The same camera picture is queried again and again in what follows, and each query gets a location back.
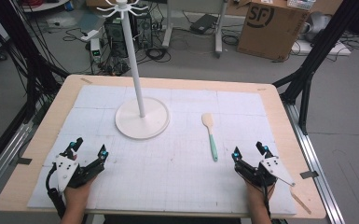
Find black computer tower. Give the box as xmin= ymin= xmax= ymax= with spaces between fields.
xmin=104 ymin=16 xmax=129 ymax=59
xmin=133 ymin=12 xmax=154 ymax=49

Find brown cardboard box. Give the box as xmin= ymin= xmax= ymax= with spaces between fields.
xmin=236 ymin=0 xmax=312 ymax=62

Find black metal frame stand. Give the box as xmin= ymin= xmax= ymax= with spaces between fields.
xmin=272 ymin=0 xmax=359 ymax=136
xmin=0 ymin=0 xmax=71 ymax=124

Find person's dark clothing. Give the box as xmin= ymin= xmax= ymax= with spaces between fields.
xmin=104 ymin=214 xmax=242 ymax=224

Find white hook stand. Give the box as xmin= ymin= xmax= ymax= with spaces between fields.
xmin=96 ymin=0 xmax=172 ymax=141

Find person's left hand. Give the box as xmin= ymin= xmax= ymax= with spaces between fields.
xmin=62 ymin=176 xmax=98 ymax=207

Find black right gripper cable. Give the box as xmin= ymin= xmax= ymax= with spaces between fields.
xmin=259 ymin=173 xmax=273 ymax=220

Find spatula with green handle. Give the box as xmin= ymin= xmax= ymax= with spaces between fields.
xmin=200 ymin=112 xmax=219 ymax=163

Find power supply with green display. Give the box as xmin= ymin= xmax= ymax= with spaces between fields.
xmin=90 ymin=37 xmax=103 ymax=63

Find white grid mat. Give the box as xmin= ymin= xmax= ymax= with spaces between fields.
xmin=26 ymin=84 xmax=298 ymax=219

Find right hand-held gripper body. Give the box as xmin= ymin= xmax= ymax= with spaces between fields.
xmin=233 ymin=156 xmax=297 ymax=189

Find bundle of black cables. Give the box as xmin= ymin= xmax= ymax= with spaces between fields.
xmin=0 ymin=8 xmax=60 ymax=104

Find white metal frame legs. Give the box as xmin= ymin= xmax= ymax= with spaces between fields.
xmin=161 ymin=0 xmax=230 ymax=59

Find aluminium rail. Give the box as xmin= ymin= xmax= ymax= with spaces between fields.
xmin=0 ymin=120 xmax=35 ymax=204
xmin=283 ymin=102 xmax=347 ymax=224

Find white keypad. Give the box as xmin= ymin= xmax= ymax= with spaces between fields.
xmin=286 ymin=0 xmax=317 ymax=11

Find coiled black cable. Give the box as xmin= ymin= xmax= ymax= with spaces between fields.
xmin=145 ymin=46 xmax=173 ymax=63

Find white flat board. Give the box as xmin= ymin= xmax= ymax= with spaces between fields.
xmin=291 ymin=39 xmax=352 ymax=57

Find flat black case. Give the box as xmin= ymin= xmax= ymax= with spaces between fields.
xmin=188 ymin=13 xmax=219 ymax=35

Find person's right hand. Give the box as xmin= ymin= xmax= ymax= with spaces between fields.
xmin=243 ymin=179 xmax=276 ymax=207

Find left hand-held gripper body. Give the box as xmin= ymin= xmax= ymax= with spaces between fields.
xmin=54 ymin=154 xmax=106 ymax=193

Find grey rounded device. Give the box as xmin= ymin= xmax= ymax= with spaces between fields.
xmin=300 ymin=11 xmax=333 ymax=43

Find white power strip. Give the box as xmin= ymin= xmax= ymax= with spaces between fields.
xmin=80 ymin=29 xmax=101 ymax=43

